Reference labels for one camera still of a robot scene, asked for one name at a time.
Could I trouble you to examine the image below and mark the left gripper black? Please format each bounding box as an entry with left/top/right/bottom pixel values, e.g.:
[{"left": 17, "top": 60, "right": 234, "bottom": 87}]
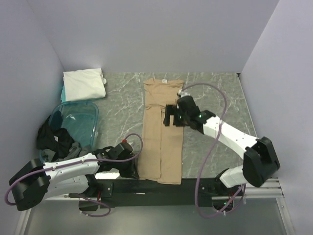
[{"left": 114, "top": 153, "right": 139, "bottom": 179}]

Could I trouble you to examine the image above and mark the beige t shirt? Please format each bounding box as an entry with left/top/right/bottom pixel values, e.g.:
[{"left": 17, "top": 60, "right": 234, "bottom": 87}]
[{"left": 137, "top": 78, "right": 184, "bottom": 185}]

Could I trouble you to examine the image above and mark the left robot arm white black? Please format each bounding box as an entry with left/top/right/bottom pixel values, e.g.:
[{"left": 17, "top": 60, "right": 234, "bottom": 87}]
[{"left": 5, "top": 141, "right": 138, "bottom": 211}]

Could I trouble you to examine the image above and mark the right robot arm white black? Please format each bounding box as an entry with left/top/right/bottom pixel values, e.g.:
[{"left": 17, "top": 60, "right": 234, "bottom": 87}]
[{"left": 163, "top": 95, "right": 280, "bottom": 195}]

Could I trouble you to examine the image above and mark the grey t shirt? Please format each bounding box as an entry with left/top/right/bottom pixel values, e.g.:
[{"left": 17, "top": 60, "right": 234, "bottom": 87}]
[{"left": 40, "top": 142, "right": 92, "bottom": 163}]

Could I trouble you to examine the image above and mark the black base beam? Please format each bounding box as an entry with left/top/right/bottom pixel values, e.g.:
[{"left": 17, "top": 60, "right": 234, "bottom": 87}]
[{"left": 68, "top": 178, "right": 244, "bottom": 212}]

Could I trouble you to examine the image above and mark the teal transparent plastic basket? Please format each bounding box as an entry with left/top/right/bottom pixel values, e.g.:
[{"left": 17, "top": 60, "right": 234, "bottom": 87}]
[{"left": 49, "top": 101, "right": 99, "bottom": 149}]

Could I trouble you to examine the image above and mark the black t shirt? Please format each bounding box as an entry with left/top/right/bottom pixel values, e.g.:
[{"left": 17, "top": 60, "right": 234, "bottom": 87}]
[{"left": 36, "top": 116, "right": 75, "bottom": 162}]

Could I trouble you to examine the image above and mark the folded white t shirt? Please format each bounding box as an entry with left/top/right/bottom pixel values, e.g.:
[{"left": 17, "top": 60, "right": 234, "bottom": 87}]
[{"left": 63, "top": 68, "right": 107, "bottom": 101}]

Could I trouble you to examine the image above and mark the folded teal t shirt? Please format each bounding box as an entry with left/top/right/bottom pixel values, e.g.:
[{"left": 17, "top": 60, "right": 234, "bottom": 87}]
[{"left": 60, "top": 85, "right": 66, "bottom": 103}]

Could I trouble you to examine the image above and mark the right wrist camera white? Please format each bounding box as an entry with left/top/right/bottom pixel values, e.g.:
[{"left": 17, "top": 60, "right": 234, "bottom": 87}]
[{"left": 177, "top": 90, "right": 190, "bottom": 98}]

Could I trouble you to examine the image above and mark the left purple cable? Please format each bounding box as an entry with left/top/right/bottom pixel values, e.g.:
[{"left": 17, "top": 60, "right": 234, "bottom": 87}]
[{"left": 5, "top": 133, "right": 144, "bottom": 218}]

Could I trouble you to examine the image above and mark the aluminium rail frame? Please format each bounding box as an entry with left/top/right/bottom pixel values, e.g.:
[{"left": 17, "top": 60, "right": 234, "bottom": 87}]
[{"left": 15, "top": 178, "right": 294, "bottom": 235}]

